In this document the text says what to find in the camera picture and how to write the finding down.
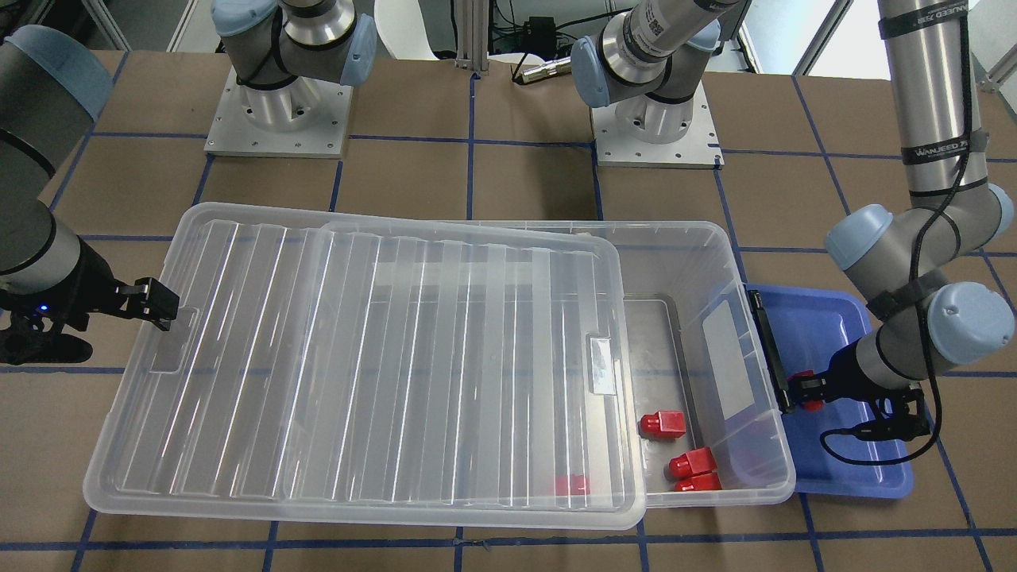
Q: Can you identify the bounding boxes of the red block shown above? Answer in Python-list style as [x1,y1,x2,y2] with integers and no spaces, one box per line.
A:
[639,410,687,439]
[555,474,590,497]
[788,370,827,412]
[673,472,723,493]
[668,446,717,481]

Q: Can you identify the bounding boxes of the black power adapter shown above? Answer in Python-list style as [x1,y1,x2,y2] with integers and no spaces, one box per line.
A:
[519,16,557,60]

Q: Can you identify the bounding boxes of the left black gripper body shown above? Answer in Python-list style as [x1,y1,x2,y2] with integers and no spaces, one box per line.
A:
[818,361,920,402]

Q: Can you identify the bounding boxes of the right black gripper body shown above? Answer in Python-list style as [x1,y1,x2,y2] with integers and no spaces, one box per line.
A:
[1,278,152,365]

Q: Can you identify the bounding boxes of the clear plastic storage box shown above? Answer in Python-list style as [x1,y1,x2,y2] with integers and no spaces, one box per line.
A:
[445,220,797,508]

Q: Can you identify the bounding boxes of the aluminium frame post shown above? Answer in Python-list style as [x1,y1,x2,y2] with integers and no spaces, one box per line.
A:
[453,0,491,76]

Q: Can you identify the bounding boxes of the blue plastic tray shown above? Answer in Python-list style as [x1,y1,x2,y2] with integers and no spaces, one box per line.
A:
[743,284,915,500]

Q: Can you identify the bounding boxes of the clear plastic box lid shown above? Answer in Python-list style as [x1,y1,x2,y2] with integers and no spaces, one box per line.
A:
[83,203,647,530]

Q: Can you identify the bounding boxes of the black cables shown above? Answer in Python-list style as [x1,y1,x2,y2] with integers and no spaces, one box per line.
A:
[820,381,943,466]

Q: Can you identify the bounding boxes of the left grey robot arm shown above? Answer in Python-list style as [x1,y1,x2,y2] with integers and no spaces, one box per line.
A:
[570,1,1015,412]

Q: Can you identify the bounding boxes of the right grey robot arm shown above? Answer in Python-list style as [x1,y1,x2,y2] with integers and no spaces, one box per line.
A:
[1,1,378,365]

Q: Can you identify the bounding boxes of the black box latch handle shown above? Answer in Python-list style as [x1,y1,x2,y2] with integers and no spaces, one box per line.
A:
[745,288,796,414]

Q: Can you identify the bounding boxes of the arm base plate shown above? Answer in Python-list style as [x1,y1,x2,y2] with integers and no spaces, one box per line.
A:
[204,70,354,160]
[590,84,725,169]

